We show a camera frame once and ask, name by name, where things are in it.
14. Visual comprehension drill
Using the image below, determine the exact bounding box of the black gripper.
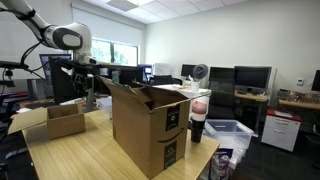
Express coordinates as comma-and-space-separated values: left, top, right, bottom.
70, 63, 97, 98

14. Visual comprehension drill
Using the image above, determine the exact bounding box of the white drawer with black knob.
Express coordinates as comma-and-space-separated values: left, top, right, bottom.
96, 96, 114, 111

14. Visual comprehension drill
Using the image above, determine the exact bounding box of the white small drawer cabinet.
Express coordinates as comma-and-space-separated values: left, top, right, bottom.
99, 107, 114, 121

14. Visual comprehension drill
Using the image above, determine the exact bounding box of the black tumbler with white top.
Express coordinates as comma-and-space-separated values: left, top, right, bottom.
189, 95, 211, 145

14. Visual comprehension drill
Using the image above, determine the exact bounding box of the white filing cabinet red top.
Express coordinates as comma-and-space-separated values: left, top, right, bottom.
260, 107, 303, 153

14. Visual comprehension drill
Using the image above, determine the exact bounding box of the low open cardboard box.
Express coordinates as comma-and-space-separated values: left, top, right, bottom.
6, 102, 87, 141

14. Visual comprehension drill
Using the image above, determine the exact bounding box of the monitor with blue screen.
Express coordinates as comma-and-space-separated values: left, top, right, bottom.
38, 53, 73, 83

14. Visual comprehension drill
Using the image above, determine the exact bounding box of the window with green view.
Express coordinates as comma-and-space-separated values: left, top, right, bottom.
91, 37, 140, 67

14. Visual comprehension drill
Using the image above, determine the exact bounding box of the tall printed cardboard box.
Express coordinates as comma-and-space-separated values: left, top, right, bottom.
97, 75, 212, 180

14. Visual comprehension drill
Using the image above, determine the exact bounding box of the black monitor by window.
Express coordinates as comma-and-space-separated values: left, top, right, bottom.
180, 63, 198, 79

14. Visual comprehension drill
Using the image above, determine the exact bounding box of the white and blue storage box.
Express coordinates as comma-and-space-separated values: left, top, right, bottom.
152, 83, 213, 100

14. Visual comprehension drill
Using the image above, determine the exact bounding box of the white cup with tissue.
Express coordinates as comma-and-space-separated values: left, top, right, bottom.
188, 74, 201, 94

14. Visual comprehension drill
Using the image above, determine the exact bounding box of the grey round fan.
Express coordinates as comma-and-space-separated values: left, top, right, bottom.
191, 63, 210, 81

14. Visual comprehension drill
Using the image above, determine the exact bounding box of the medium black monitor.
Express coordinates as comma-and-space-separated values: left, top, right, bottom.
208, 66, 236, 83

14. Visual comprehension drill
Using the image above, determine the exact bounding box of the clear plastic bin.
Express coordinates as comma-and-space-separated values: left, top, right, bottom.
202, 118, 255, 162

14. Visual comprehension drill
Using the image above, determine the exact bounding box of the purple snack bag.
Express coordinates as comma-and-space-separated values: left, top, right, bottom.
209, 147, 235, 180

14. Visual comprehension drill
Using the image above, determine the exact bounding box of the wooden office desk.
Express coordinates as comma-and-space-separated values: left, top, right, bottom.
233, 91, 270, 135

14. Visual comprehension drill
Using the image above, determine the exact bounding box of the large black monitor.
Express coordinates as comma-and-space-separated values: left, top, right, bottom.
233, 65, 273, 92

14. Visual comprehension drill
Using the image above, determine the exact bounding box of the small black monitor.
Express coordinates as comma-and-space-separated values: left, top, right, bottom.
311, 69, 320, 93

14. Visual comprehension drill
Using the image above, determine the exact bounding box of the grey metal stand post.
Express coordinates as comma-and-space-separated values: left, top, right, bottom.
86, 73, 96, 113

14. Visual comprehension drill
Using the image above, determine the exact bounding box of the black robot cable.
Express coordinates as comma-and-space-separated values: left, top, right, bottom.
0, 6, 76, 81

